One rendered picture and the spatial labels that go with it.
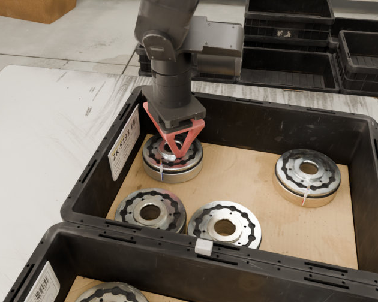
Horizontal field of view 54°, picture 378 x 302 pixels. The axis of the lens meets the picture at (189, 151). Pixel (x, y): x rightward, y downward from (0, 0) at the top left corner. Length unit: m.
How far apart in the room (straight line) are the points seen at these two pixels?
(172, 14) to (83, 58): 2.35
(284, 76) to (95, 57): 1.42
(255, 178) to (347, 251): 0.18
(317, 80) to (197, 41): 1.34
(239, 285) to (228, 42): 0.29
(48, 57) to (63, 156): 1.97
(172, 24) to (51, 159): 0.55
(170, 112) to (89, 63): 2.15
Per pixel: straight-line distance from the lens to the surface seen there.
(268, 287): 0.44
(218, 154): 0.67
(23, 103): 1.10
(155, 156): 0.62
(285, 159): 0.64
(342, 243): 0.59
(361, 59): 1.79
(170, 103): 0.54
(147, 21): 0.43
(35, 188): 0.85
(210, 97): 0.63
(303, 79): 1.78
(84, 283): 0.54
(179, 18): 0.41
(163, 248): 0.43
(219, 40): 0.48
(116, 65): 2.61
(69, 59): 2.76
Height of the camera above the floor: 1.29
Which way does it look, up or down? 43 degrees down
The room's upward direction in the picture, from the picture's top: straight up
